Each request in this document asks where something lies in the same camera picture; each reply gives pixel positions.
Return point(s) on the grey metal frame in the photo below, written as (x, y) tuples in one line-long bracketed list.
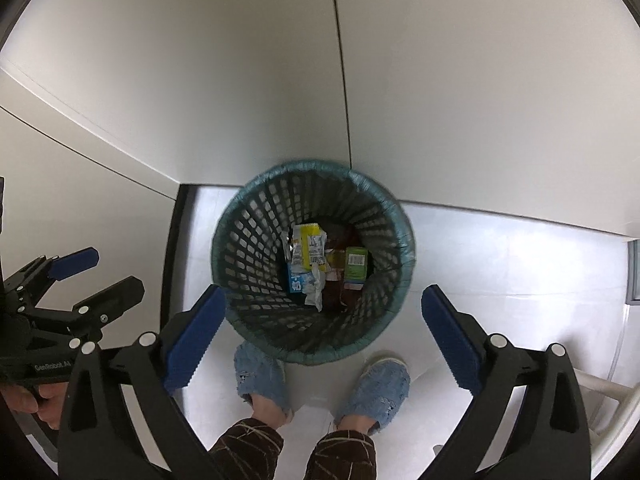
[(634, 272)]

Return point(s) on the blue denim slipper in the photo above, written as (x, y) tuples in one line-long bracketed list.
[(375, 390), (260, 375)]

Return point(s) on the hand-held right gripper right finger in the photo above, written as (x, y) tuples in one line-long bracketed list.
[(450, 340)]

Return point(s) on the green drink carton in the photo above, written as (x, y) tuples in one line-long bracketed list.
[(356, 260)]

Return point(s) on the white tissue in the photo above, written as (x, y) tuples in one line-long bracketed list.
[(315, 295)]

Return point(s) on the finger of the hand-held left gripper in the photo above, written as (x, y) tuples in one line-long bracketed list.
[(117, 295), (75, 263)]

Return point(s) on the person's left hand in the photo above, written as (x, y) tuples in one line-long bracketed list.
[(47, 402)]

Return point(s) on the white plastic rack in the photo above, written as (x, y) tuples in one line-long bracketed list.
[(612, 410)]

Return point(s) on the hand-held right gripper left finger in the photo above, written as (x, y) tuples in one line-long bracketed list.
[(195, 340)]

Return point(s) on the yellow and silver snack packet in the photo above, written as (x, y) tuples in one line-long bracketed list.
[(310, 240)]

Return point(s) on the blue and white milk carton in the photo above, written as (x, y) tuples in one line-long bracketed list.
[(296, 281)]

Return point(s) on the dark teal plastic waste basket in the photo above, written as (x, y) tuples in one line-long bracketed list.
[(250, 240)]

